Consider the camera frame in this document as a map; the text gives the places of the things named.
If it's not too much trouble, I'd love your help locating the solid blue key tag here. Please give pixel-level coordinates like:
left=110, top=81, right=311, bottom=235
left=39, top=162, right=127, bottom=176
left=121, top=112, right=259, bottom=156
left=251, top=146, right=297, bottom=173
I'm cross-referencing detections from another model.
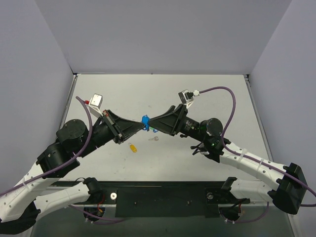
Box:
left=141, top=115, right=150, bottom=131

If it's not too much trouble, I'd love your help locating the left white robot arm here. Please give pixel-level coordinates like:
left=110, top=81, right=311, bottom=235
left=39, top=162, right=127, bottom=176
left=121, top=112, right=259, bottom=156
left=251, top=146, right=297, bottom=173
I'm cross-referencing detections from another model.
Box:
left=0, top=110, right=145, bottom=235

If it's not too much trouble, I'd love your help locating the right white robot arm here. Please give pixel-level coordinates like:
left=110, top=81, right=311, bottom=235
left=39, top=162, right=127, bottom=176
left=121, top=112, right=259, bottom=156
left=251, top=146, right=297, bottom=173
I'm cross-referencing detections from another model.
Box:
left=148, top=104, right=307, bottom=215

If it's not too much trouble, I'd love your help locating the yellow key tag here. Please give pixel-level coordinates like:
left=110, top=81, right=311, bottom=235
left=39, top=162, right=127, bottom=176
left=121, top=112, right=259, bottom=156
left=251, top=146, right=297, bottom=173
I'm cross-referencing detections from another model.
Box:
left=128, top=143, right=137, bottom=153

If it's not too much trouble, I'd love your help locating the loose silver key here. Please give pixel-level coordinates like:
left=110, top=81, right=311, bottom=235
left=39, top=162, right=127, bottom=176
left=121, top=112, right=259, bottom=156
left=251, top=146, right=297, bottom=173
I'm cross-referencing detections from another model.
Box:
left=149, top=136, right=158, bottom=141

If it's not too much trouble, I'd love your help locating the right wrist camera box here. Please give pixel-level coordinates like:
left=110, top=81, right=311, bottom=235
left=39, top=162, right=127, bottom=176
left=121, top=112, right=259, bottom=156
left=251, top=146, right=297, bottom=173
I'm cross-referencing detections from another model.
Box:
left=178, top=90, right=194, bottom=104

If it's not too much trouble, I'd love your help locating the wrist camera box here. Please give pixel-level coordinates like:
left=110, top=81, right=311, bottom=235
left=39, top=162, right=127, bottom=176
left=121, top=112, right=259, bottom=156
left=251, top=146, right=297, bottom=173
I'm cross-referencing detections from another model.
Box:
left=178, top=90, right=194, bottom=104
left=89, top=93, right=103, bottom=108

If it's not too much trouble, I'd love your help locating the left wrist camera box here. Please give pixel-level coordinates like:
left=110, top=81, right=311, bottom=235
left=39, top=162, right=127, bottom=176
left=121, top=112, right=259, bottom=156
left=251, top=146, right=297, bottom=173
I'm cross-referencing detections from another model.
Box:
left=89, top=93, right=103, bottom=108

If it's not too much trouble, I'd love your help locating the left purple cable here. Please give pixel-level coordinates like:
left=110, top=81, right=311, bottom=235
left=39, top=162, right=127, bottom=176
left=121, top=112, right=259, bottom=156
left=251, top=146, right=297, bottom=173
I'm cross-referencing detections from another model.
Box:
left=0, top=96, right=94, bottom=198

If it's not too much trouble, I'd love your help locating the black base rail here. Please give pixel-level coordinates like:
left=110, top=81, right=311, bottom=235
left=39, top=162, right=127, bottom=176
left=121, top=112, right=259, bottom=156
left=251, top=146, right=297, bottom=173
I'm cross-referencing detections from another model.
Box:
left=74, top=181, right=247, bottom=219

